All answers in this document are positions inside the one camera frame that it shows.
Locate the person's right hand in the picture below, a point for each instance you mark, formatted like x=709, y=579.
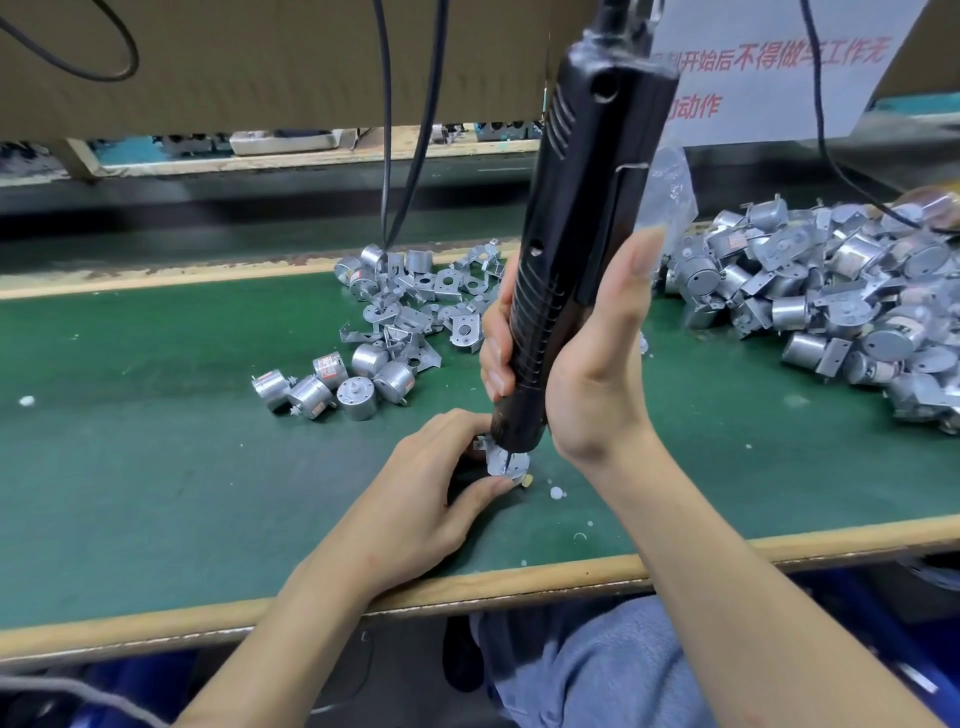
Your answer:
x=600, y=375

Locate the person's left hand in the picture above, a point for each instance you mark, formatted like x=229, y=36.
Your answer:
x=405, y=503

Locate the silver metal bracket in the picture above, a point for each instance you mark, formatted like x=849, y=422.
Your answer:
x=483, y=446

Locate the silver round motor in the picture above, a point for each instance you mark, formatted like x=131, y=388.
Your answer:
x=510, y=462

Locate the pile of silver motors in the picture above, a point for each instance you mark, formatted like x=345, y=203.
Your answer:
x=330, y=383

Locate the black electric screwdriver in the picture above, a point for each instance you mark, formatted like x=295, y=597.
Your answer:
x=585, y=180

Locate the pile of metal brackets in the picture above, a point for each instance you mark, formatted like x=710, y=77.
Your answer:
x=420, y=285

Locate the pile of assembled motors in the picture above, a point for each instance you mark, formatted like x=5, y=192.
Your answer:
x=825, y=293

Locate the person's right forearm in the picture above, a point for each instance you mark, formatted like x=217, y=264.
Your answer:
x=758, y=593

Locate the person's left forearm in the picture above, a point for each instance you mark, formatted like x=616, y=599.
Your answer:
x=285, y=653

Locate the small clear plastic bag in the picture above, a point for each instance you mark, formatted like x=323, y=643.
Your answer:
x=668, y=188

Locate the grey blue trousers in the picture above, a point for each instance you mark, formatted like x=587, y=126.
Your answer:
x=600, y=668

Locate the green bench mat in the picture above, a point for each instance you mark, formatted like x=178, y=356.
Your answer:
x=120, y=510

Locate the blue plastic bin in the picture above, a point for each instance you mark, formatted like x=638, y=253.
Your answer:
x=135, y=683

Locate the white paper sign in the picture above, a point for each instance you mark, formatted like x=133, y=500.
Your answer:
x=795, y=60

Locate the orange packet in plastic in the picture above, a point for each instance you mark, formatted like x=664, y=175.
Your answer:
x=938, y=203

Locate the dark blue crate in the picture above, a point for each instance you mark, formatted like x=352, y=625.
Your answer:
x=900, y=630

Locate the brown back panel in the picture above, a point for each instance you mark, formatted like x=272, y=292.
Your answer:
x=225, y=68

